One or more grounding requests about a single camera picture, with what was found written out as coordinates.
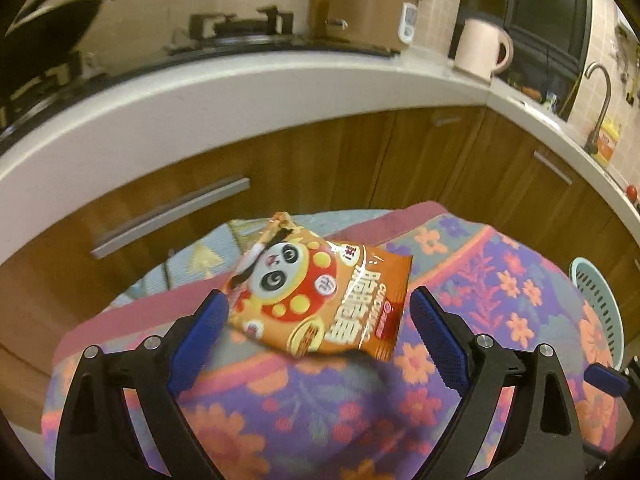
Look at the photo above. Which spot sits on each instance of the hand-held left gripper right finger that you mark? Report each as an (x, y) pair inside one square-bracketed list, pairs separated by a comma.
[(440, 340)]

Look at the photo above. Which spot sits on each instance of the orange panda snack packet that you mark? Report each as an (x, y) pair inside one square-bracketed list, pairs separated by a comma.
[(310, 290)]

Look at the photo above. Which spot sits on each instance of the floral printed blanket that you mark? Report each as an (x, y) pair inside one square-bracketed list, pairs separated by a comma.
[(350, 410)]

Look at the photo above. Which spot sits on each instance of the brown rice cooker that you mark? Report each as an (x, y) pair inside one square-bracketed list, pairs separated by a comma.
[(370, 12)]

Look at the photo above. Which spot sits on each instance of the yellow detergent bottle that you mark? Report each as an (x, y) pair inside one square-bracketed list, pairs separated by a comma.
[(611, 142)]

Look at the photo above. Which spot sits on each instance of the red tomato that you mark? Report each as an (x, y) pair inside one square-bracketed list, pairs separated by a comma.
[(632, 191)]

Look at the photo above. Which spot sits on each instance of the black wok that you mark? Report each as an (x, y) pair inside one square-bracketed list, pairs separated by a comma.
[(50, 30)]

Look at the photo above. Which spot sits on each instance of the light blue plastic basket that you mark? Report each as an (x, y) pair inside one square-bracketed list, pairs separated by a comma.
[(602, 305)]

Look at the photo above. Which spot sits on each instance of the steel sink faucet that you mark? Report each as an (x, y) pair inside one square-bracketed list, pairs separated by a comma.
[(600, 110)]

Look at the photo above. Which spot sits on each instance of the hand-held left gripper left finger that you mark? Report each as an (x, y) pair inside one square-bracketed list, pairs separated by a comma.
[(197, 340)]

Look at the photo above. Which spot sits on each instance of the cream electric kettle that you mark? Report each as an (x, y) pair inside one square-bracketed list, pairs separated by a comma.
[(477, 50)]

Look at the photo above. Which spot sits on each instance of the dark window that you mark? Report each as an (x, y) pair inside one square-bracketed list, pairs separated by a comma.
[(535, 10)]

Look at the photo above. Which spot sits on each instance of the black gas stove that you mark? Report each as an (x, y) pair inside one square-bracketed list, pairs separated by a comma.
[(240, 35)]

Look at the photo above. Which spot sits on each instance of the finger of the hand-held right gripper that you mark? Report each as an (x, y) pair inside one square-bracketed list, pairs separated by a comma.
[(605, 379)]

